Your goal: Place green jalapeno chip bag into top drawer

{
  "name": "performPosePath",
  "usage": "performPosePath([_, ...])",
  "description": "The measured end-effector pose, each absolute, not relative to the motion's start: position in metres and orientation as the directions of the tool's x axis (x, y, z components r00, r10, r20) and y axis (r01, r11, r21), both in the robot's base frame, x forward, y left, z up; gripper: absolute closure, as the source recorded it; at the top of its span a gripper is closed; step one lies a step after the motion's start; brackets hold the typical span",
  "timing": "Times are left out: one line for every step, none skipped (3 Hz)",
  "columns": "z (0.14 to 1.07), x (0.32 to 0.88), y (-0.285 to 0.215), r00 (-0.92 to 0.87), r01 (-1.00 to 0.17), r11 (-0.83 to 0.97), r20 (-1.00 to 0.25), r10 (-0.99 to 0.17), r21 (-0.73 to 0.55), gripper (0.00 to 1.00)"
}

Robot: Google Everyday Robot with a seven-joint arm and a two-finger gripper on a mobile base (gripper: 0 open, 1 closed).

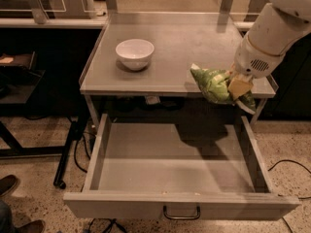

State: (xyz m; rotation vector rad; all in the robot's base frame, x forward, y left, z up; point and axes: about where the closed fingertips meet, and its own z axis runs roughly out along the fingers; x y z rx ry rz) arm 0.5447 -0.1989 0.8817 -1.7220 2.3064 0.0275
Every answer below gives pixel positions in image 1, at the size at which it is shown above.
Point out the green jalapeno chip bag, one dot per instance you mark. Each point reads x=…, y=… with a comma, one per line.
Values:
x=213, y=84

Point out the grey cabinet counter unit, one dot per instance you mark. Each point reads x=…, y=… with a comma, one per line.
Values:
x=179, y=38

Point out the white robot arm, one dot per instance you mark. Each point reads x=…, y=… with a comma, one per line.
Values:
x=279, y=25

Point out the black drawer handle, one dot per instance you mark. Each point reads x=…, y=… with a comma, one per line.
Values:
x=181, y=213

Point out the open grey top drawer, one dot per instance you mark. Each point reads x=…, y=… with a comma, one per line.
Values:
x=138, y=168

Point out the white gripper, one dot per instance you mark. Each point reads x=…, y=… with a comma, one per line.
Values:
x=254, y=59

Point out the brown shoe lower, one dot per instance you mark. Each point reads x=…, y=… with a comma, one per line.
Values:
x=36, y=226

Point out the brown shoe upper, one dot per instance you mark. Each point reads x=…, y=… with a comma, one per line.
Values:
x=8, y=184

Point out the brown shoe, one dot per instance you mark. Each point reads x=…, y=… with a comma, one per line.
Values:
x=36, y=226
x=8, y=184

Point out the white ceramic bowl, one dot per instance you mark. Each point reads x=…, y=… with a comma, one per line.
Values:
x=135, y=54

